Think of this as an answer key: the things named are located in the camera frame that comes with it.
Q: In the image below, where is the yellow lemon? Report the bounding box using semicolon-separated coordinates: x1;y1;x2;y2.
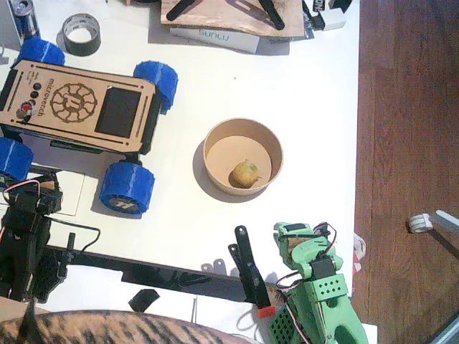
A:
229;159;262;188

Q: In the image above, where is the brown paper bowl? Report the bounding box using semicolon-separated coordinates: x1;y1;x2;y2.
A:
203;117;285;197

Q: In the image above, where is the white paper sheet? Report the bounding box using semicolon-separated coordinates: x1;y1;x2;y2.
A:
53;171;87;218

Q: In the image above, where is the blue rover wheel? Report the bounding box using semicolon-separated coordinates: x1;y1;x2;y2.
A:
133;60;179;116
16;37;67;67
98;161;156;217
0;137;35;188

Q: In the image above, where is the white red plastic bag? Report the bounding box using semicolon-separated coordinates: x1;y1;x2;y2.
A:
353;231;368;276

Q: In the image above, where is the small black clamp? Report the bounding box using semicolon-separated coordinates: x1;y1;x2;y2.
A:
57;231;77;280

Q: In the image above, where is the wooden rover chassis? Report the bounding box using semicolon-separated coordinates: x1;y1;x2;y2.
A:
0;59;161;158

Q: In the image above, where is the striped brown fabric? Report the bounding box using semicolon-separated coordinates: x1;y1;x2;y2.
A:
0;309;259;344

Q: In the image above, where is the black plastic piece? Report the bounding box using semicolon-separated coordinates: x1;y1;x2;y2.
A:
128;287;161;313

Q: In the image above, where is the grey chair leg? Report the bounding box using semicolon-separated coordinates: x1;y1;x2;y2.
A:
430;209;459;261

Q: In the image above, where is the black tape roll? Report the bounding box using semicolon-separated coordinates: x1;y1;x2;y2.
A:
61;13;103;57

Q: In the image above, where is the blue drink can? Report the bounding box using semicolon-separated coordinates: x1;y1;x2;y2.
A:
10;0;41;39

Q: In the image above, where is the white cardboard box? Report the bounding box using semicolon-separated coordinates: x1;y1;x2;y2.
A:
168;25;261;55

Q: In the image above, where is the black stand leg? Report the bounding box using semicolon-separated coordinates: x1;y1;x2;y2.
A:
166;0;202;22
258;0;286;31

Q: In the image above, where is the small white box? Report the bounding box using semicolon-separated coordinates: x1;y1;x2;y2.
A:
314;6;348;33

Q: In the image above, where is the brown wooden board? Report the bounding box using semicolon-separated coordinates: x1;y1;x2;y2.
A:
159;0;306;39

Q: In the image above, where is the black cable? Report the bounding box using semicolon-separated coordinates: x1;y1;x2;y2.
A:
42;216;102;254

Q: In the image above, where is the black flat rail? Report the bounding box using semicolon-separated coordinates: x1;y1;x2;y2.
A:
46;245;259;302

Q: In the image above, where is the black plastic bracket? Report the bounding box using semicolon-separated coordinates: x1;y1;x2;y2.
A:
328;0;354;14

